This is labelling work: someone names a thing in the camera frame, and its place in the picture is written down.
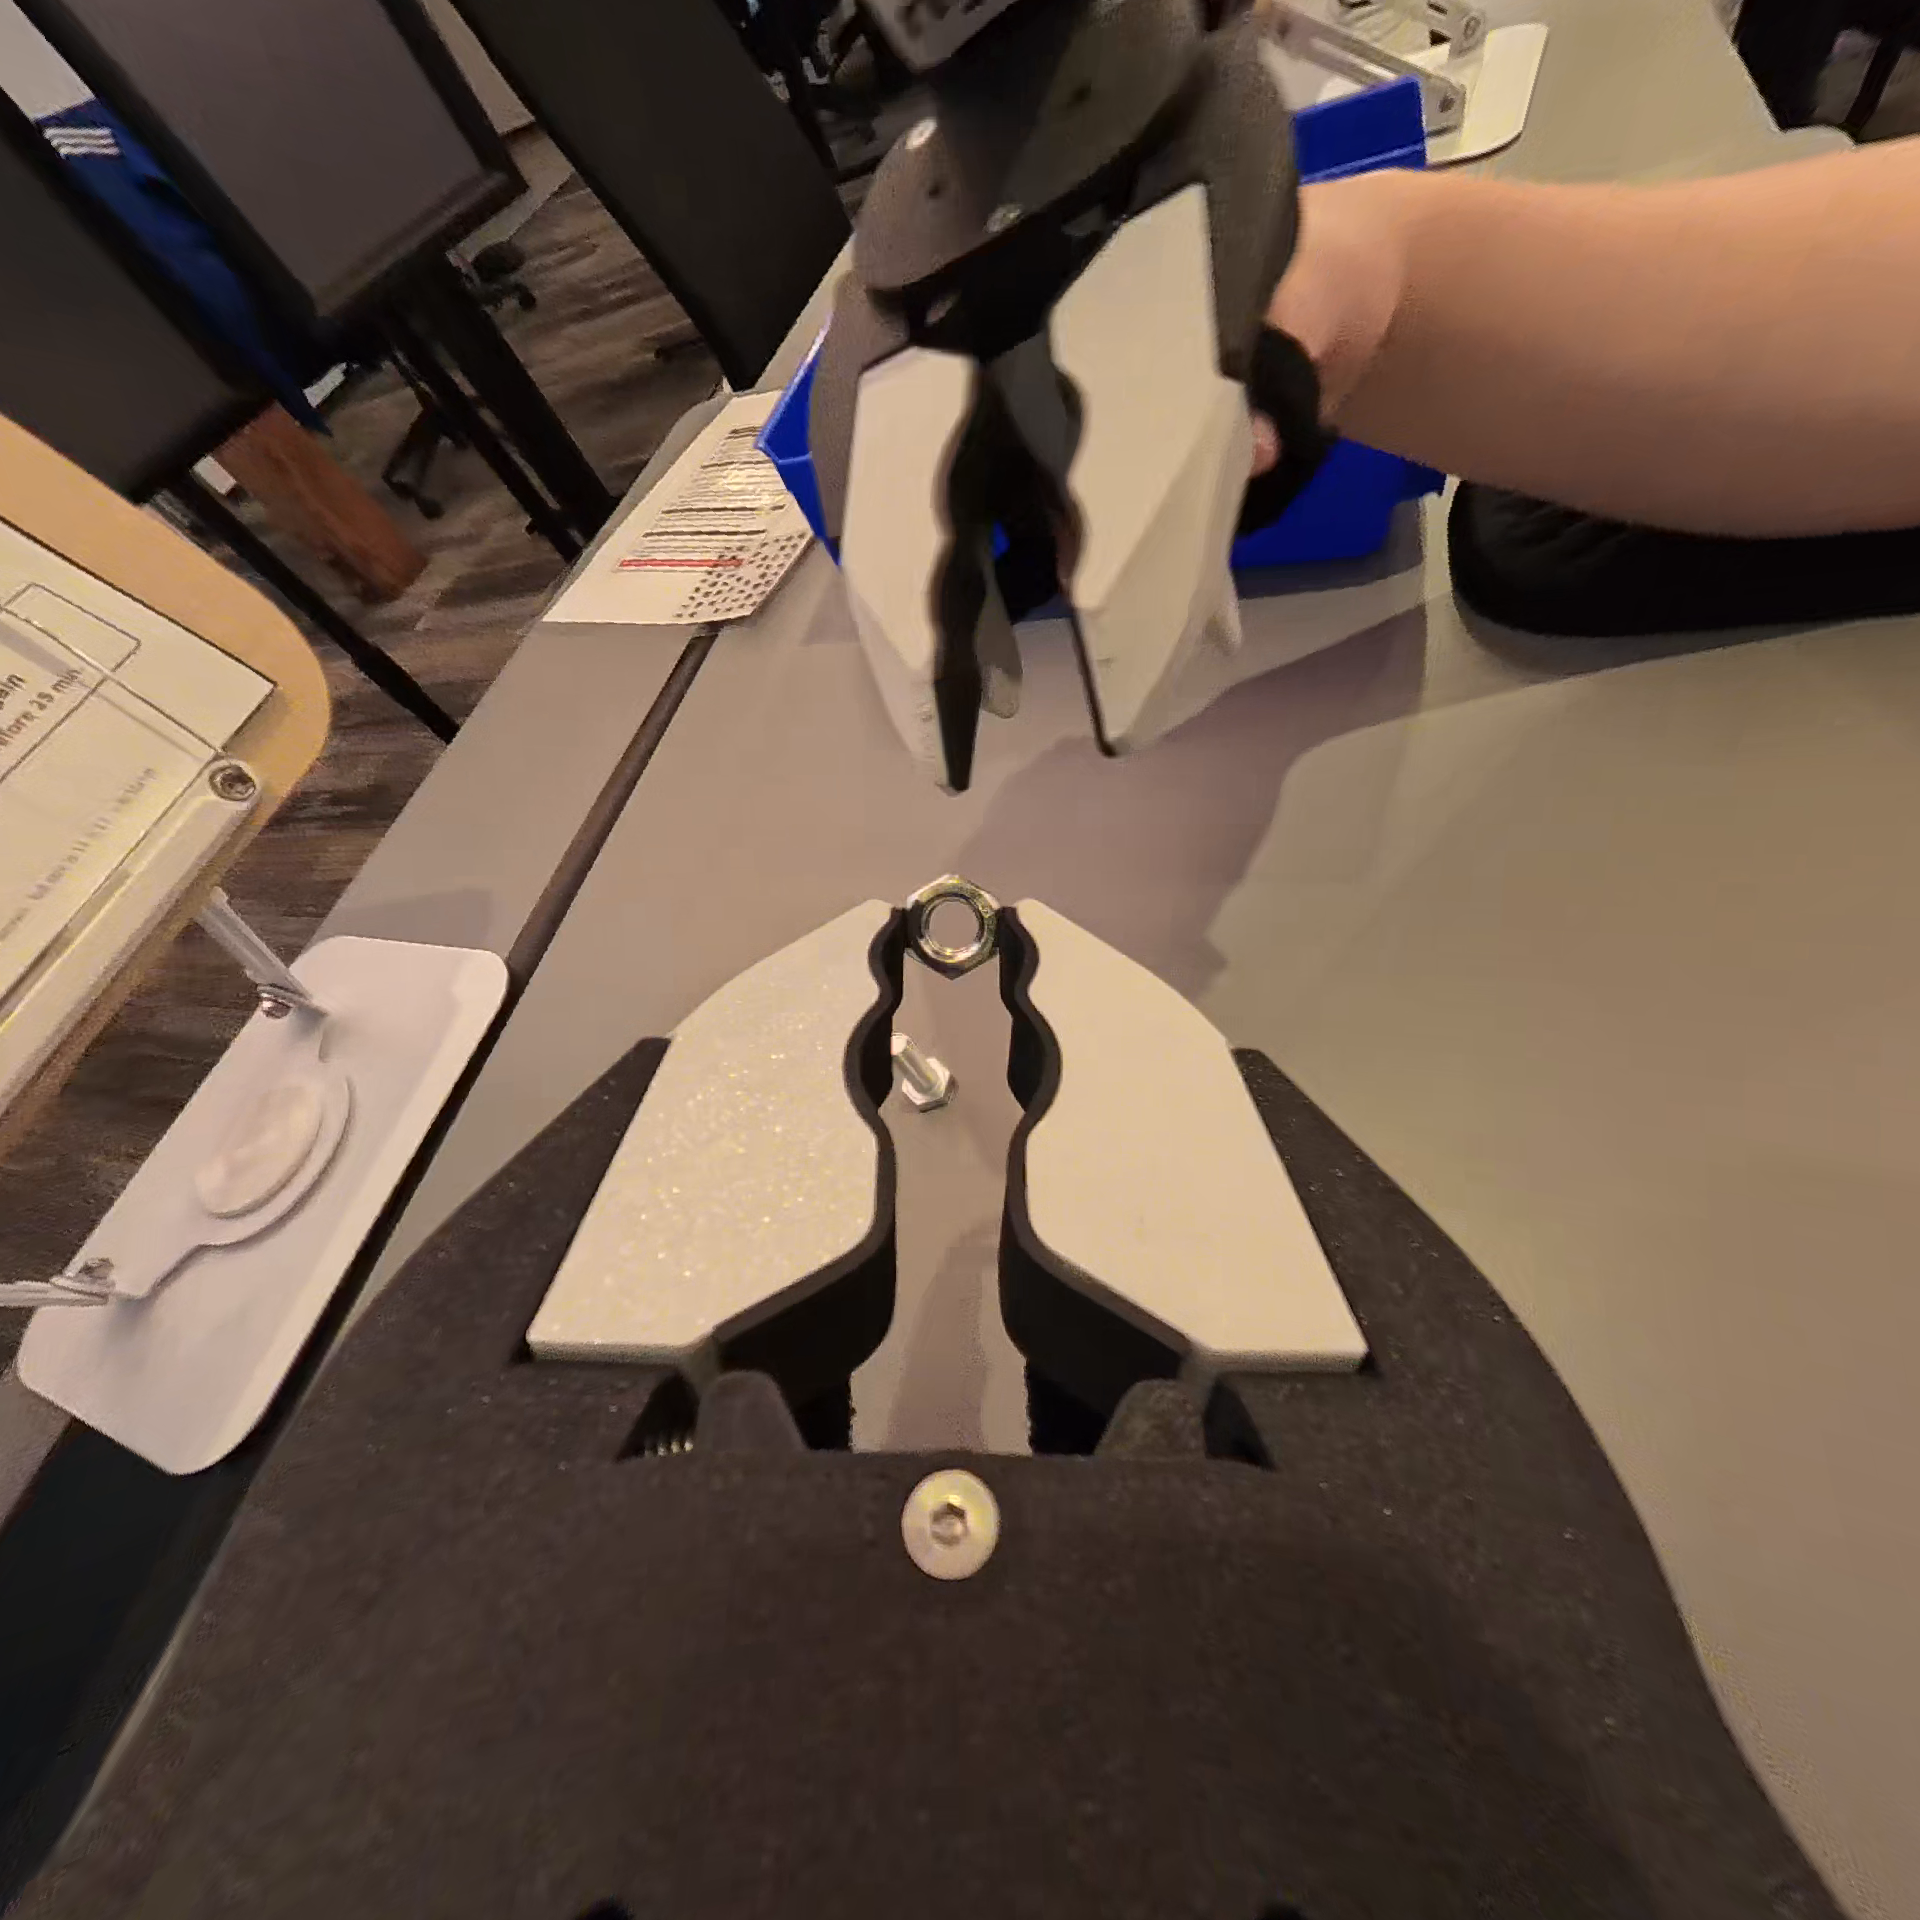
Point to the large steel nut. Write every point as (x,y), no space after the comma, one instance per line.
(917,919)

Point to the printed instruction poster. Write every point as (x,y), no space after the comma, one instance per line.
(88,703)

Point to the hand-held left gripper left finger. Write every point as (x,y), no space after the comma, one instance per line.
(704,1199)

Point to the black panel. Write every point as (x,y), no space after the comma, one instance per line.
(645,150)

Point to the person's right hand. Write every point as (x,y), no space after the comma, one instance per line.
(1350,286)

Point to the black office chair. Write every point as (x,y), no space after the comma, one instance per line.
(449,388)

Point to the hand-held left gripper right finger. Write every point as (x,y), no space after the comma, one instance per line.
(1183,1199)

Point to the black framed display board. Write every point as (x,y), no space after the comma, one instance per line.
(301,118)

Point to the wooden board document stand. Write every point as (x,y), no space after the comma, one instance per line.
(375,1049)

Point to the white base metal arm stand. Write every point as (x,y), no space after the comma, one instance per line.
(1499,88)

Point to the small steel bolt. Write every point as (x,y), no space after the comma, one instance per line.
(918,1073)

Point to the laminated printed instruction sheet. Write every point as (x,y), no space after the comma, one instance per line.
(704,524)

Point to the blue plastic bin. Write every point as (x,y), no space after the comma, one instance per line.
(1350,518)

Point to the person's right forearm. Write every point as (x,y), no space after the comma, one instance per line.
(1651,330)

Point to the wooden post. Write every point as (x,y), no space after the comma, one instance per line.
(323,509)

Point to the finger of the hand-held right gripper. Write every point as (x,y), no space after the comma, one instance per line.
(1155,479)
(899,539)

